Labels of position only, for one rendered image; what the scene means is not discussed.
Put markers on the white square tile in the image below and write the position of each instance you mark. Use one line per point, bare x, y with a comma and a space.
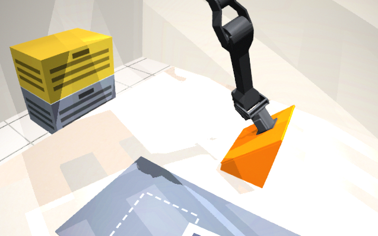
194, 230

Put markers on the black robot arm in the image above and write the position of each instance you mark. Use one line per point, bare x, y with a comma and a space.
236, 37

